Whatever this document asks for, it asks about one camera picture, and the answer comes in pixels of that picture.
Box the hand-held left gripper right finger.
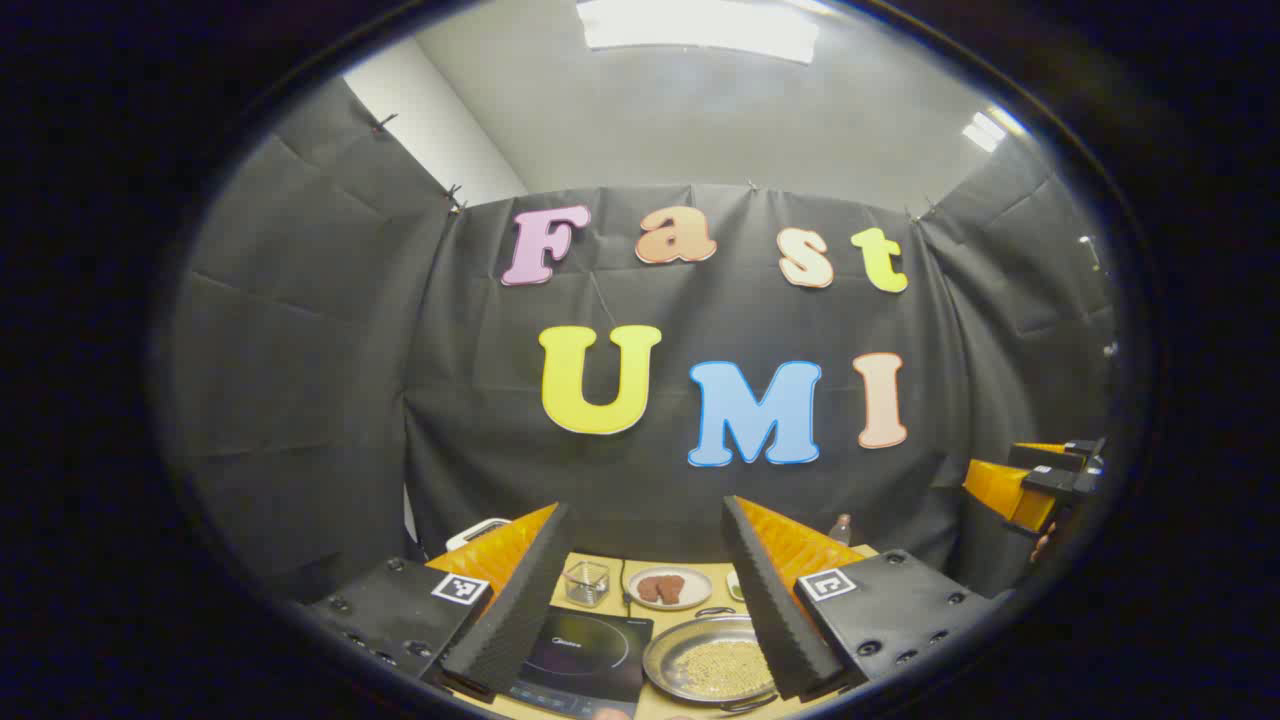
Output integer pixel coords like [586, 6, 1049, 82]
[722, 495, 1001, 701]

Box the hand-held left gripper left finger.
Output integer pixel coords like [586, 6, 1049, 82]
[305, 502, 577, 701]

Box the black induction cooktop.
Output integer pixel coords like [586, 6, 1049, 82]
[505, 605, 656, 719]

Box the stainless steel pot black handle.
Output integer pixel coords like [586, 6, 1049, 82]
[642, 607, 791, 713]

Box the pile of soybeans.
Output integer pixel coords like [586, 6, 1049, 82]
[675, 640, 773, 701]

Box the white oval plate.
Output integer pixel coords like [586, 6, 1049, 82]
[627, 566, 714, 611]

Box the white box appliance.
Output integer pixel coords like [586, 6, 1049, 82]
[445, 517, 513, 553]

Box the ceiling light panel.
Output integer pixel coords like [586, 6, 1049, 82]
[962, 105, 1026, 153]
[577, 0, 821, 64]

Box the wire basket striped handle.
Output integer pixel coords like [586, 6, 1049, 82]
[563, 560, 611, 608]

